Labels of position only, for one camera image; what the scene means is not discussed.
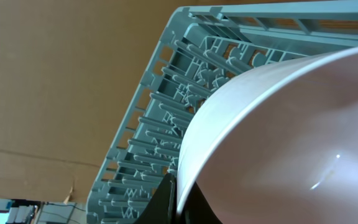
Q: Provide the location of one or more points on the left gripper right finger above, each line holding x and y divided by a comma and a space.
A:
197, 209

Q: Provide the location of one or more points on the pink small bowl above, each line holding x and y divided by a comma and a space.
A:
278, 144

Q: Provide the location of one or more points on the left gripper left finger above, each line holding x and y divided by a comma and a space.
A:
160, 208

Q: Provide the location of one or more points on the grey plastic dish rack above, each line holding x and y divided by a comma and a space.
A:
200, 49

